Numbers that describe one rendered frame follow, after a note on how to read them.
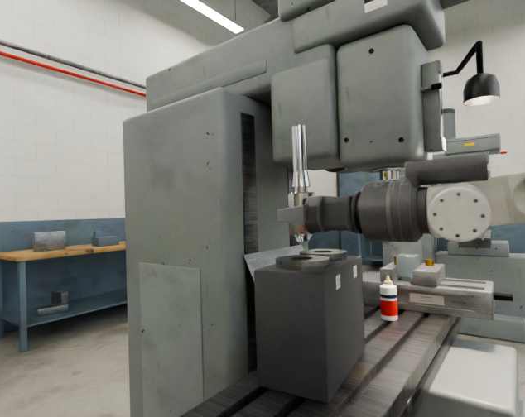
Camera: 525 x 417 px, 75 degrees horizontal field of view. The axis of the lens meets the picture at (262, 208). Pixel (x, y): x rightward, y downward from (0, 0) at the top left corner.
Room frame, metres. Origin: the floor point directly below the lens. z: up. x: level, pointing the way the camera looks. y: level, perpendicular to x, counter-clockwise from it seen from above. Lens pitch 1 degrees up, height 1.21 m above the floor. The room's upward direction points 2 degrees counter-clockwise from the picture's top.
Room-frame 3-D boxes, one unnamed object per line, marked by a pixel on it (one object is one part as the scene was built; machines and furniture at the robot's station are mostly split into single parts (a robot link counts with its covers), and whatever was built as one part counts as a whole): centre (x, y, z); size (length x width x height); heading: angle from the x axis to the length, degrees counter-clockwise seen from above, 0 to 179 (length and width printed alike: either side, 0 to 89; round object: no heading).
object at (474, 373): (0.88, -0.33, 0.79); 0.50 x 0.35 x 0.12; 53
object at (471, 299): (0.99, -0.45, 0.98); 0.35 x 0.15 x 0.11; 55
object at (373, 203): (0.53, -0.14, 1.20); 0.13 x 0.12 x 0.10; 148
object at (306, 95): (1.00, -0.18, 1.47); 0.24 x 0.19 x 0.26; 143
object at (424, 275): (0.97, -0.47, 1.02); 0.15 x 0.06 x 0.04; 145
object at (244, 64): (1.19, 0.07, 1.66); 0.80 x 0.23 x 0.20; 53
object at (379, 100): (0.89, -0.33, 1.47); 0.21 x 0.19 x 0.32; 143
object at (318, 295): (0.62, -0.09, 1.03); 0.22 x 0.12 x 0.20; 150
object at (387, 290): (0.87, -0.31, 0.98); 0.04 x 0.04 x 0.11
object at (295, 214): (0.55, -0.05, 1.20); 0.06 x 0.02 x 0.03; 58
